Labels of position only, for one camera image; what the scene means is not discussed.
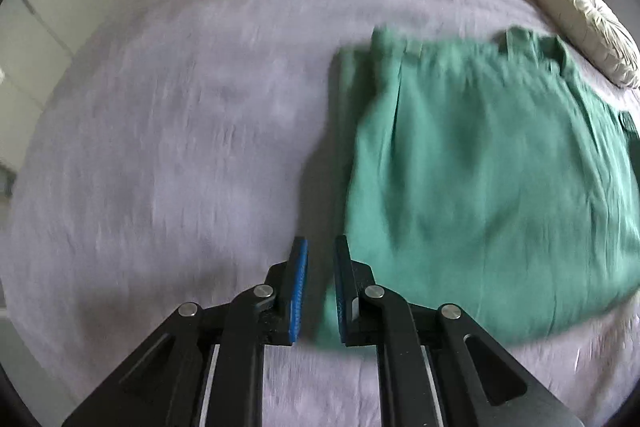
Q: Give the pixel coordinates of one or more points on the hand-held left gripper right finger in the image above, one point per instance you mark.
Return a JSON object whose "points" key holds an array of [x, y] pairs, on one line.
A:
{"points": [[342, 292]]}

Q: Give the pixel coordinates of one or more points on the white cabinet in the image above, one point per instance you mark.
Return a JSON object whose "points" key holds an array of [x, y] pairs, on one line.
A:
{"points": [[30, 32]]}

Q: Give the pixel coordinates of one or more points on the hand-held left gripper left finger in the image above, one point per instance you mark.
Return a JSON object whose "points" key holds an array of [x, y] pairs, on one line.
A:
{"points": [[299, 292]]}

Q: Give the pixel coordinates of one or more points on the green work jacket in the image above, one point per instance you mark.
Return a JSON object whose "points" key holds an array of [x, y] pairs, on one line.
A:
{"points": [[475, 182]]}

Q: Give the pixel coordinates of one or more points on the round white pleated pillow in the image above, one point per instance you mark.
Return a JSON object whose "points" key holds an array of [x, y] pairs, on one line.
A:
{"points": [[590, 27]]}

